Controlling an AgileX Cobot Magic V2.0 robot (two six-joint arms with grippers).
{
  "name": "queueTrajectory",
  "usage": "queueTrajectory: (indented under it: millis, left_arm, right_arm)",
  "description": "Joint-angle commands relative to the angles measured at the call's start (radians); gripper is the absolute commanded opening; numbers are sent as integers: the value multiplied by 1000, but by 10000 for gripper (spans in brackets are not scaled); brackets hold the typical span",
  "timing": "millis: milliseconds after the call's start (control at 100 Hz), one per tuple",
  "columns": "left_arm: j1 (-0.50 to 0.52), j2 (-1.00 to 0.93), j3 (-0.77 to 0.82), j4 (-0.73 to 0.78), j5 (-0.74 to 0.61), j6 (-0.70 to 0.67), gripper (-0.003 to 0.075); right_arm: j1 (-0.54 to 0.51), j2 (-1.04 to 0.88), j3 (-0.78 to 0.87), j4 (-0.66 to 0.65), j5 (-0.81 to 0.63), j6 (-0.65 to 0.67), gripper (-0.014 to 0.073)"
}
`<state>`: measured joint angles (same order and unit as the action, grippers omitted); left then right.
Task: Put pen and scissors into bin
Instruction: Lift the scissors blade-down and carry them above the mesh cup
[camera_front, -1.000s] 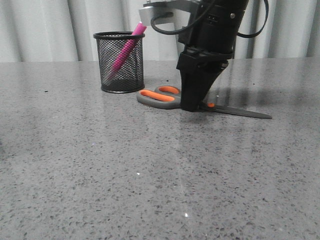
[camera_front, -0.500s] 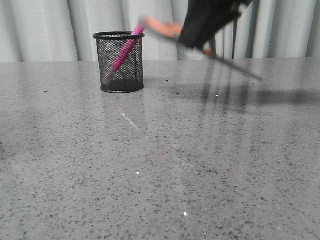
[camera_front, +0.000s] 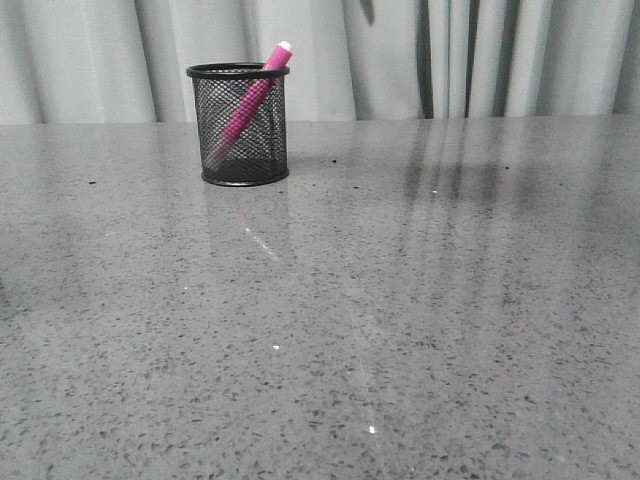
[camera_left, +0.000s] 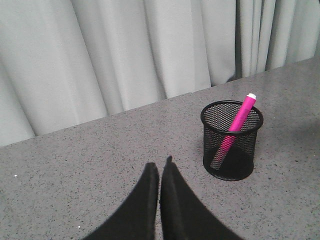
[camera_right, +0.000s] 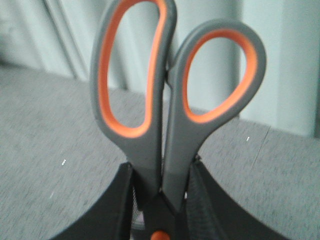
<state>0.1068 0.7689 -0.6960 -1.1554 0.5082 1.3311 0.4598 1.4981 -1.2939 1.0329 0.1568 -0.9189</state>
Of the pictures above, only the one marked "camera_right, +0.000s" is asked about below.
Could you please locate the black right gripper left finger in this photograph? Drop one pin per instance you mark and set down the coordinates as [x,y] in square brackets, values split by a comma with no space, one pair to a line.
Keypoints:
[110,218]

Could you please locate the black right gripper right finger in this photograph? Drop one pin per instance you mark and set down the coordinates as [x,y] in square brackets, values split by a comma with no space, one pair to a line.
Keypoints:
[213,215]

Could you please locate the grey orange handled scissors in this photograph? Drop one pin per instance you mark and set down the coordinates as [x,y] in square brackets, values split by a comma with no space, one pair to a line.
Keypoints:
[161,149]

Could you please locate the black mesh pen holder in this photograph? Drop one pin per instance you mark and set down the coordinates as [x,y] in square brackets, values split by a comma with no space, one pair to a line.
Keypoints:
[137,221]

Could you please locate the grey curtain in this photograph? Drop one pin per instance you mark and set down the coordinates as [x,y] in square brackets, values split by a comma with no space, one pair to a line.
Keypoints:
[57,36]

